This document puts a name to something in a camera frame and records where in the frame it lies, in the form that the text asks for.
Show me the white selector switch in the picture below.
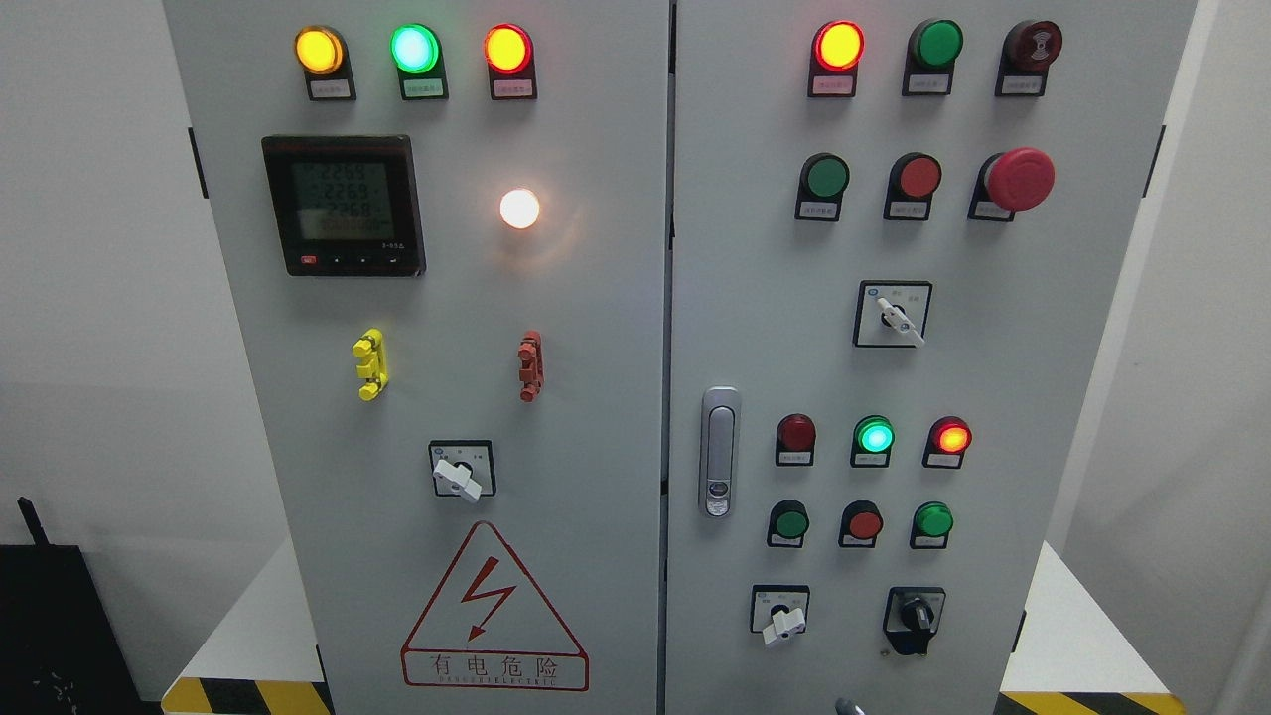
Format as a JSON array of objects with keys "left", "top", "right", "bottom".
[
  {"left": 853, "top": 279, "right": 933, "bottom": 348},
  {"left": 751, "top": 584, "right": 811, "bottom": 648}
]

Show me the green push button upper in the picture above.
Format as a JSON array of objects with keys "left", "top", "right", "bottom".
[{"left": 794, "top": 151, "right": 850, "bottom": 222}]

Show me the red emergency stop button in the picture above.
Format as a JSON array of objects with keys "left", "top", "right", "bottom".
[{"left": 967, "top": 149, "right": 1055, "bottom": 222}]

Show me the white selector switch upper right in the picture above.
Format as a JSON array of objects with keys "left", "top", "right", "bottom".
[{"left": 853, "top": 279, "right": 933, "bottom": 348}]

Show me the red terminal connector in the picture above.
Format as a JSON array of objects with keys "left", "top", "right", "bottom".
[{"left": 517, "top": 330, "right": 545, "bottom": 403}]

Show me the white selector switch left door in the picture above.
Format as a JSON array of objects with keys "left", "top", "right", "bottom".
[{"left": 428, "top": 439, "right": 496, "bottom": 503}]

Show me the red electrical warning sticker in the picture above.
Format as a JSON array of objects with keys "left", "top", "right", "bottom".
[{"left": 400, "top": 521, "right": 590, "bottom": 691}]

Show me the yellow indicator light top left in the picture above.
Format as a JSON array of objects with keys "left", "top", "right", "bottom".
[{"left": 294, "top": 25, "right": 355, "bottom": 102}]

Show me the dark red buzzer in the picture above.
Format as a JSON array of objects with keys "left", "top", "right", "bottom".
[{"left": 995, "top": 20, "right": 1063, "bottom": 97}]

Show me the red indicator light lower right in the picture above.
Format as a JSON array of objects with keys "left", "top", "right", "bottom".
[{"left": 921, "top": 417, "right": 972, "bottom": 470}]

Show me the grey electrical control cabinet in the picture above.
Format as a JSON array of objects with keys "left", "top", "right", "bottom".
[{"left": 164, "top": 1, "right": 1199, "bottom": 714}]

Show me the white selector switch lower right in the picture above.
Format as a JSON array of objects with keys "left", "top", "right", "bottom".
[{"left": 751, "top": 584, "right": 811, "bottom": 648}]

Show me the black box with antenna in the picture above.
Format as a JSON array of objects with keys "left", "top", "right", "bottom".
[{"left": 1, "top": 498, "right": 146, "bottom": 714}]

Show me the yellow terminal connector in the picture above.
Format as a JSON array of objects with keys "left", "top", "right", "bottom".
[{"left": 353, "top": 329, "right": 389, "bottom": 403}]

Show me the red indicator light lower left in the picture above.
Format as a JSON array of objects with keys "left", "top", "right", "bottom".
[{"left": 775, "top": 413, "right": 816, "bottom": 467}]

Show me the red push button upper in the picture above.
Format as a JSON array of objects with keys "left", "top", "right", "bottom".
[{"left": 885, "top": 151, "right": 941, "bottom": 221}]

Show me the red push button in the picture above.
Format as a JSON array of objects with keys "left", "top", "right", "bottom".
[
  {"left": 838, "top": 500, "right": 885, "bottom": 549},
  {"left": 885, "top": 151, "right": 941, "bottom": 221}
]

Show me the red indicator light right door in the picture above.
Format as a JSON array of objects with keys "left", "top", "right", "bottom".
[{"left": 807, "top": 19, "right": 864, "bottom": 98}]

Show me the orange-red indicator light left door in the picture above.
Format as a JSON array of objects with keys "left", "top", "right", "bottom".
[{"left": 483, "top": 23, "right": 538, "bottom": 100}]

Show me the green push button lower left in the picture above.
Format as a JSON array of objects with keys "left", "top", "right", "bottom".
[{"left": 766, "top": 500, "right": 811, "bottom": 549}]

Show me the silver door latch handle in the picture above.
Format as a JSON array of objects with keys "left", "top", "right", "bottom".
[{"left": 699, "top": 386, "right": 741, "bottom": 517}]

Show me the green push button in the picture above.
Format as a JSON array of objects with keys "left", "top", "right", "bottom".
[
  {"left": 794, "top": 151, "right": 850, "bottom": 222},
  {"left": 766, "top": 500, "right": 811, "bottom": 549},
  {"left": 909, "top": 500, "right": 955, "bottom": 549}
]

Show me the white platform with hazard stripes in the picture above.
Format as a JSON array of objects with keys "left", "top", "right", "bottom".
[{"left": 161, "top": 540, "right": 1186, "bottom": 714}]

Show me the black knob selector switch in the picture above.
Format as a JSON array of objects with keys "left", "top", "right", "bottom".
[{"left": 885, "top": 587, "right": 947, "bottom": 655}]

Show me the black digital power meter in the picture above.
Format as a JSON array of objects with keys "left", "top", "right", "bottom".
[{"left": 261, "top": 135, "right": 426, "bottom": 277}]

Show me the green push button lower right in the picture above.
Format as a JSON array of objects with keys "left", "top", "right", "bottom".
[{"left": 909, "top": 500, "right": 955, "bottom": 549}]

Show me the lit green indicator light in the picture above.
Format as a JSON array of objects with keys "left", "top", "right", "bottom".
[{"left": 390, "top": 23, "right": 449, "bottom": 102}]

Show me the red push button lower middle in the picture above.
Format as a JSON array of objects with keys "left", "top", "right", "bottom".
[{"left": 838, "top": 500, "right": 885, "bottom": 549}]

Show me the green indicator light lower middle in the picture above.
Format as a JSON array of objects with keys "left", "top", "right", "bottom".
[{"left": 850, "top": 415, "right": 895, "bottom": 469}]

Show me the white lit indicator light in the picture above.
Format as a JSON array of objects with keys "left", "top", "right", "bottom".
[{"left": 498, "top": 187, "right": 541, "bottom": 230}]

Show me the green indicator light top right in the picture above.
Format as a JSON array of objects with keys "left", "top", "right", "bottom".
[{"left": 902, "top": 18, "right": 965, "bottom": 97}]

